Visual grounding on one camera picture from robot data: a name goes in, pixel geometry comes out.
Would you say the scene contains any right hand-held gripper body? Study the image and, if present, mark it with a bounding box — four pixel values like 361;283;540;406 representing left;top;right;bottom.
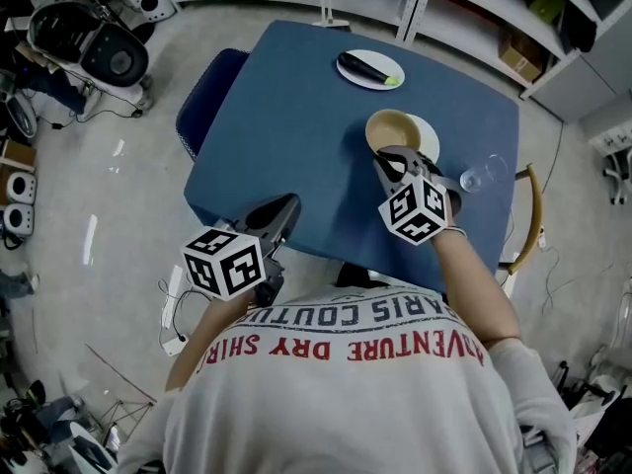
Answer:
378;159;463;247

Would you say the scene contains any clear drinking glass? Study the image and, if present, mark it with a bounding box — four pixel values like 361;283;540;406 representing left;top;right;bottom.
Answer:
458;153;511;194

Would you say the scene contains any white refrigerator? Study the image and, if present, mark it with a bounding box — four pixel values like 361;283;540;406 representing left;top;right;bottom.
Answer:
522;15;632;123

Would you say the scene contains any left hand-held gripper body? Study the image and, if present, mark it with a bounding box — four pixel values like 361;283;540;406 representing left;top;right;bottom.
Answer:
181;218;286;308

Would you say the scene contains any cardboard box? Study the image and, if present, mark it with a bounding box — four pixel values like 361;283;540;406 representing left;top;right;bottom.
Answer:
497;31;545;84

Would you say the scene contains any person's black trouser leg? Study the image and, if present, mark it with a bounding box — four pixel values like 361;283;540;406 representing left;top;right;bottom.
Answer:
337;262;392;291

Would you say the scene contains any white round speaker device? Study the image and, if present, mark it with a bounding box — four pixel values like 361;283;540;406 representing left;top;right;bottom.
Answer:
136;0;178;23

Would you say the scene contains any person's right forearm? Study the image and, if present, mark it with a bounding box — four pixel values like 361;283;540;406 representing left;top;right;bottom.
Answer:
432;224;523;351

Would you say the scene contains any dark purple eggplant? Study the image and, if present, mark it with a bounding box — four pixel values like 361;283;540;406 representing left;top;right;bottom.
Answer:
339;51;401;87

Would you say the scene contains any blue padded chair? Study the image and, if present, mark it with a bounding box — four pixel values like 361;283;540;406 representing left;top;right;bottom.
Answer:
175;47;251;163

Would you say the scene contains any black and white machine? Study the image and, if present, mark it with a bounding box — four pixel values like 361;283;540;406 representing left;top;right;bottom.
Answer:
27;0;153;109

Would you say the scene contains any white floor speaker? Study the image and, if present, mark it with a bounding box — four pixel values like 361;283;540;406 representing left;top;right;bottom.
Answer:
4;170;40;205
1;202;37;240

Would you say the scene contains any tan bowl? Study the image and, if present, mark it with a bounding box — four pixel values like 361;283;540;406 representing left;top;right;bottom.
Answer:
364;108;423;161

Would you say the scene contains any white printed shirt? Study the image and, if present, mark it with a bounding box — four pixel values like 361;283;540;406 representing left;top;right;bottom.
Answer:
117;277;580;474

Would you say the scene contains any person's left forearm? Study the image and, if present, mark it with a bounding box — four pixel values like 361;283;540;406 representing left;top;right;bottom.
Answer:
164;290;254;395

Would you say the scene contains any wooden curved-back chair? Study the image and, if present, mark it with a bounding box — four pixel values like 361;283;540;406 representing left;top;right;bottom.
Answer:
497;162;545;275

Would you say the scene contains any white floor adapter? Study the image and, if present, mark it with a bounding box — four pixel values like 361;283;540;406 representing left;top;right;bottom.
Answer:
159;335;188;358

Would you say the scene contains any green box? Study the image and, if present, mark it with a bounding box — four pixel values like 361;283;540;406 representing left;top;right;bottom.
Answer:
526;0;565;25

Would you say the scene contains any white office chair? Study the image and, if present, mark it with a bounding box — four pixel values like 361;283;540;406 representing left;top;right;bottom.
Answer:
600;148;632;207

